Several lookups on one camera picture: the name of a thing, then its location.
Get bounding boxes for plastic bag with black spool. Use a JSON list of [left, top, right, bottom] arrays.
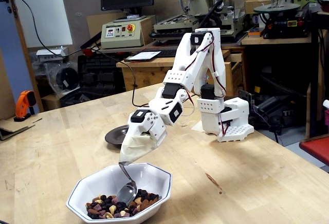
[[43, 61, 80, 94]]

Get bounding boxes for dark brown plate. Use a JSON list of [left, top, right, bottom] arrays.
[[104, 125, 129, 146]]

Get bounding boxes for brown cardboard box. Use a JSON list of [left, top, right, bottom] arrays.
[[244, 0, 273, 15]]

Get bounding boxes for orange black power tool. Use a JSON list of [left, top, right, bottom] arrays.
[[13, 90, 37, 122]]

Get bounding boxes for beige masking tape wrap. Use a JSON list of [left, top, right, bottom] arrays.
[[118, 133, 157, 165]]

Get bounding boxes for black scroll saw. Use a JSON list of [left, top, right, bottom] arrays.
[[253, 0, 313, 40]]

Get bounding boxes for red padded chair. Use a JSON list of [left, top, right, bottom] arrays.
[[299, 134, 329, 168]]

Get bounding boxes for bent metal spoon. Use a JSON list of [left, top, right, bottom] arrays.
[[116, 162, 138, 204]]

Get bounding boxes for long black cable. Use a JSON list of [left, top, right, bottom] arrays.
[[0, 0, 152, 108]]

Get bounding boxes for beige controller box red button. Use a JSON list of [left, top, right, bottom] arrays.
[[100, 15, 156, 49]]

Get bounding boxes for white octagonal bowl blue rim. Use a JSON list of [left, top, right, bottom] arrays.
[[66, 162, 172, 223]]

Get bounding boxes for robot controller circuit board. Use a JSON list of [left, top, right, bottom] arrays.
[[237, 88, 255, 106]]

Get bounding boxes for black plastic case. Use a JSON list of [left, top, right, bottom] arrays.
[[77, 53, 126, 94]]

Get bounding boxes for small white box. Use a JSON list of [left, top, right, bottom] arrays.
[[35, 46, 69, 62]]

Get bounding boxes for wooden desk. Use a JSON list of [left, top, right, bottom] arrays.
[[116, 49, 245, 92]]

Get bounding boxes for flat cardboard sheets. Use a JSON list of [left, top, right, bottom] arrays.
[[0, 123, 36, 141]]

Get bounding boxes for black tool case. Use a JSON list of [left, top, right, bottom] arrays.
[[246, 74, 309, 137]]

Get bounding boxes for nut and dried fruit mix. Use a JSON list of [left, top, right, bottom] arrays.
[[85, 188, 160, 220]]

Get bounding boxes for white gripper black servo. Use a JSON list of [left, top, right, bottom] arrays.
[[127, 109, 168, 149]]

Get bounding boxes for wooden workbench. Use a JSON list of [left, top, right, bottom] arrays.
[[241, 32, 324, 137]]

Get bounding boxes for beige tape piece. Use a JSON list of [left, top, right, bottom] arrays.
[[191, 121, 206, 134]]

